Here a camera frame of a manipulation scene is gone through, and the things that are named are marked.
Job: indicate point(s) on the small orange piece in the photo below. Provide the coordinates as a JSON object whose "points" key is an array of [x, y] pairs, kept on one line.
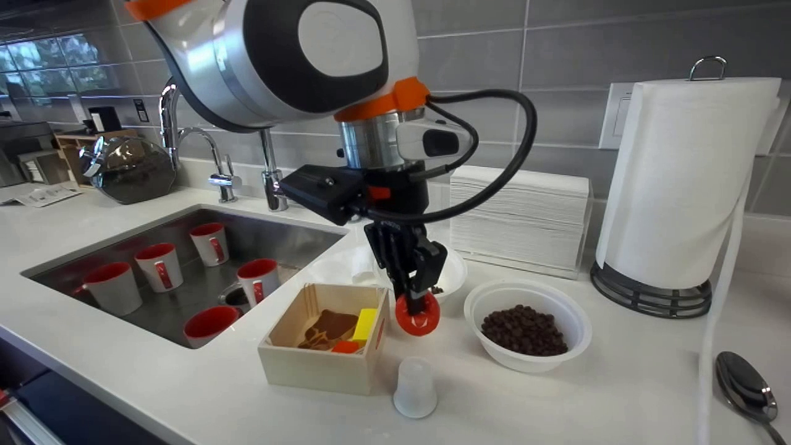
{"points": [[348, 346]]}

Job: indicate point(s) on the white square box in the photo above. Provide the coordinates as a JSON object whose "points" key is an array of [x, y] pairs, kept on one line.
{"points": [[322, 371]]}

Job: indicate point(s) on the yellow block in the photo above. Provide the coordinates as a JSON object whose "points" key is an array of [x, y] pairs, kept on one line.
{"points": [[364, 324]]}

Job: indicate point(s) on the clear plastic cup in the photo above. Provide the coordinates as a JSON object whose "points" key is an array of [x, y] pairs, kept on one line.
{"points": [[414, 392]]}

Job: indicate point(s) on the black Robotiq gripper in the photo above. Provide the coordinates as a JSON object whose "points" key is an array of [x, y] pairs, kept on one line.
{"points": [[400, 194]]}

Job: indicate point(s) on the red and white mug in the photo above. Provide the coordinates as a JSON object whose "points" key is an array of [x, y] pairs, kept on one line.
{"points": [[211, 324], [208, 246], [259, 285], [114, 287], [160, 268]]}

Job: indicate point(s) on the white folded napkin stack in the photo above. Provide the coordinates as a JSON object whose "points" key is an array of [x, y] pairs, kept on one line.
{"points": [[520, 222]]}

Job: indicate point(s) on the stainless steel sink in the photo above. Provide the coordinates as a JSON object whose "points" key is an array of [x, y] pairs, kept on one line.
{"points": [[272, 238]]}

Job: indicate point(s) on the orange round squeeze toy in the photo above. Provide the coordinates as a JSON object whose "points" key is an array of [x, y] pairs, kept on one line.
{"points": [[416, 324]]}

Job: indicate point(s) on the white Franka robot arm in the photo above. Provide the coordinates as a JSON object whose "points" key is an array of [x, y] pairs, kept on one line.
{"points": [[272, 58]]}

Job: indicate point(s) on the dark shiny bag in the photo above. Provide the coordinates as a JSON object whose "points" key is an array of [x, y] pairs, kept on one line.
{"points": [[131, 168]]}

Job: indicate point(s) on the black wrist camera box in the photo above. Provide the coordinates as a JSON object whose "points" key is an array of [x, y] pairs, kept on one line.
{"points": [[322, 194]]}

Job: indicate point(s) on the white paper towel roll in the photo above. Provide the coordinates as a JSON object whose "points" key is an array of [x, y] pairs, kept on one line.
{"points": [[683, 180]]}

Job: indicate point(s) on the black paper towel holder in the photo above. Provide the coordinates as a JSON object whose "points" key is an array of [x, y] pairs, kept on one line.
{"points": [[652, 299]]}

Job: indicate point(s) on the small chrome tap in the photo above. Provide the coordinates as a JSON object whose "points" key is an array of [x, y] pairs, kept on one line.
{"points": [[272, 180]]}

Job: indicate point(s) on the white bowl with beans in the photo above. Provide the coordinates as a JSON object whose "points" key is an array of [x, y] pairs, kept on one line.
{"points": [[527, 330]]}

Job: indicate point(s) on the brown piece in box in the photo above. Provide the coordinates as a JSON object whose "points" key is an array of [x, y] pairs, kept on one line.
{"points": [[330, 324]]}

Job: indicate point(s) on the tall chrome faucet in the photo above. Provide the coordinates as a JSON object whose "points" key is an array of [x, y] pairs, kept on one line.
{"points": [[175, 124]]}

